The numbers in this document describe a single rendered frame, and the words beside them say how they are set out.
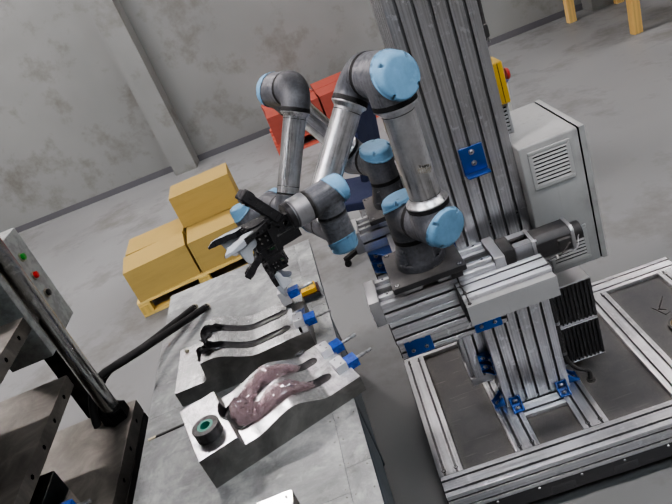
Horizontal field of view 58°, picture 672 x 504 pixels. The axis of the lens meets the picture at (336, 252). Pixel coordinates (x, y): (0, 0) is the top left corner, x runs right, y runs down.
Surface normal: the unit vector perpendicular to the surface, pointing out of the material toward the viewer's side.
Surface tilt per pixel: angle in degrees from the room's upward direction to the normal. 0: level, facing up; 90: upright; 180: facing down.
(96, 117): 90
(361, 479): 0
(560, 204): 90
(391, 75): 82
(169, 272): 90
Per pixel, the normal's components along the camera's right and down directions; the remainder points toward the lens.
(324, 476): -0.35, -0.83
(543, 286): 0.08, 0.44
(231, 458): 0.42, 0.29
